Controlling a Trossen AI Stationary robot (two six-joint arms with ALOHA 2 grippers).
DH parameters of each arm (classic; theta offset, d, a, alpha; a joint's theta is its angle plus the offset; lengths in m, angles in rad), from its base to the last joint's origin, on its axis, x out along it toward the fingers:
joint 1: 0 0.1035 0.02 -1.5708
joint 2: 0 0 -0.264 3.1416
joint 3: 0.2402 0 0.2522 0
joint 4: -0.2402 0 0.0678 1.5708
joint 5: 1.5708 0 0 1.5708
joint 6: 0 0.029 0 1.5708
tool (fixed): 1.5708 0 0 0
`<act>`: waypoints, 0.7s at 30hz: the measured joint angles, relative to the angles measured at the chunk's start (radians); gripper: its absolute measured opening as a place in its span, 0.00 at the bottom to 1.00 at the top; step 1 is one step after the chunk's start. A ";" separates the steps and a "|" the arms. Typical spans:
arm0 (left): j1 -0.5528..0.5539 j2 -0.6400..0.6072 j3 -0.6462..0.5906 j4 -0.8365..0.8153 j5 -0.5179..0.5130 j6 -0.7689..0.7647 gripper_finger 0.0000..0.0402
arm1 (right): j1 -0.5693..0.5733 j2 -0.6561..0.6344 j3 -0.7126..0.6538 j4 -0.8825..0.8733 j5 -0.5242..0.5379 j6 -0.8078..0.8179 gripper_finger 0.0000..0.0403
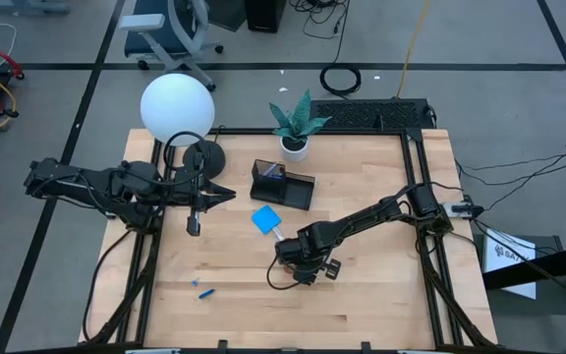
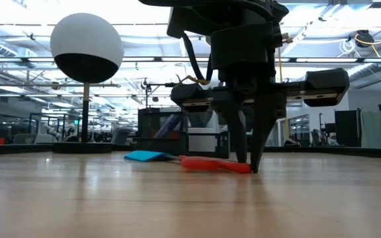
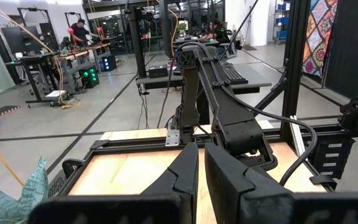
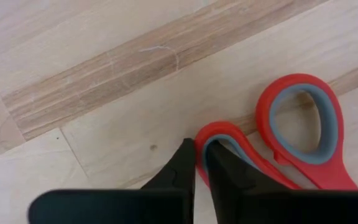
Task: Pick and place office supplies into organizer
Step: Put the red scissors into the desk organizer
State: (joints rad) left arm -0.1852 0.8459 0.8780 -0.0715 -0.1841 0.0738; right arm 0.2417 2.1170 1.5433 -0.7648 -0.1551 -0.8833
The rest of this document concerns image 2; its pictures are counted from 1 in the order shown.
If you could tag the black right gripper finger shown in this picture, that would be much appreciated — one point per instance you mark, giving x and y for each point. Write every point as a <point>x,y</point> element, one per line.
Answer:
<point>237,125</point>
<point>263,119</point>

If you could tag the blue Sharpie marker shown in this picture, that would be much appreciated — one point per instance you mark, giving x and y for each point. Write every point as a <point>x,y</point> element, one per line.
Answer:
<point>169,125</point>

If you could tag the blue sticky notes pad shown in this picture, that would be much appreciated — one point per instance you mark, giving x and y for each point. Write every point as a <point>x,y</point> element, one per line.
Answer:
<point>144,155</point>

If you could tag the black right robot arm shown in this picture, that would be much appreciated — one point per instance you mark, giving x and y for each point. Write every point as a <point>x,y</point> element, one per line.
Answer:
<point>227,13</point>

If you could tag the black mesh desk organizer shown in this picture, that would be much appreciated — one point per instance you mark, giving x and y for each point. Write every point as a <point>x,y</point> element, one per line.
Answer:
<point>164,142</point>

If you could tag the grey office chair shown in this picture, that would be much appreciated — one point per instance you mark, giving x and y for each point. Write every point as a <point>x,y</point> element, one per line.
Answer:
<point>121,135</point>

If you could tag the green plant in white pot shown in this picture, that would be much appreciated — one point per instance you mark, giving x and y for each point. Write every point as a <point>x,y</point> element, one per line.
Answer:
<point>203,139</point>

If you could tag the dark cabinet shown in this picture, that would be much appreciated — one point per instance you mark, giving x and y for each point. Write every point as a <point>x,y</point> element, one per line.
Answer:
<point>347,129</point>

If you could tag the white globe table lamp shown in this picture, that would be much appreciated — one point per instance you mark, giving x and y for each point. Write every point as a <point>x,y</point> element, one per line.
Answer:
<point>84,39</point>

